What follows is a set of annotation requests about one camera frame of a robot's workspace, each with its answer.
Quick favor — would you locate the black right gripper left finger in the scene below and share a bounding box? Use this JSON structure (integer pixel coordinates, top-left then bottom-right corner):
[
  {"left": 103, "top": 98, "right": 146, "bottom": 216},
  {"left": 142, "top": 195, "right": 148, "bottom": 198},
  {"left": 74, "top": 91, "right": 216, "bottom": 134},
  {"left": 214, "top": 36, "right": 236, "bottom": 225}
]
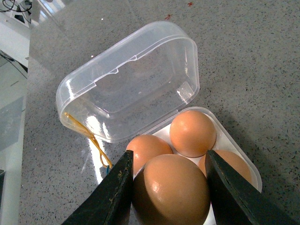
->
[{"left": 63, "top": 150, "right": 134, "bottom": 225}]

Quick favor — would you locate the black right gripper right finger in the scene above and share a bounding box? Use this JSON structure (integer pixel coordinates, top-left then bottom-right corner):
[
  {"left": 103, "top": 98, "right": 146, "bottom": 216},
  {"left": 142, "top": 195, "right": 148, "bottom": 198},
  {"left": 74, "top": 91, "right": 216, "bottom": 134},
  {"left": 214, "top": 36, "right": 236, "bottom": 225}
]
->
[{"left": 205, "top": 150, "right": 299, "bottom": 225}]

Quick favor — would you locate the brown egg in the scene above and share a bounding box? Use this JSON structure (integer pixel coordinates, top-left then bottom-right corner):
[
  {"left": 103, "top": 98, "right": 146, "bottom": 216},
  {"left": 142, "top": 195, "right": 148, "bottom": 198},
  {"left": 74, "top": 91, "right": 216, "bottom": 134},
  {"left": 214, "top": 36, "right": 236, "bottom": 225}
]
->
[
  {"left": 132, "top": 154, "right": 210, "bottom": 225},
  {"left": 198, "top": 149, "right": 252, "bottom": 185},
  {"left": 126, "top": 135, "right": 173, "bottom": 176},
  {"left": 170, "top": 110, "right": 217, "bottom": 158}
]

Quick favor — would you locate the clear plastic egg box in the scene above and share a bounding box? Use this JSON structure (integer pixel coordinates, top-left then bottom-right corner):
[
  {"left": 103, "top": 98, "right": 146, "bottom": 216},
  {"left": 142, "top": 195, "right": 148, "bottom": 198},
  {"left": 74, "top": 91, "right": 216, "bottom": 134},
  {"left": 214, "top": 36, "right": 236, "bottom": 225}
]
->
[{"left": 56, "top": 22, "right": 262, "bottom": 191}]

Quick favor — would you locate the yellow rubber band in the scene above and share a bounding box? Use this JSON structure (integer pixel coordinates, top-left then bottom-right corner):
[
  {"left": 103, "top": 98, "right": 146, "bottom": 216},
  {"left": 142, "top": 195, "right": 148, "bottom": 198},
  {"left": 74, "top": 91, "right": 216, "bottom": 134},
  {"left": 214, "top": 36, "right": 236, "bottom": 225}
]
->
[{"left": 64, "top": 112, "right": 113, "bottom": 169}]

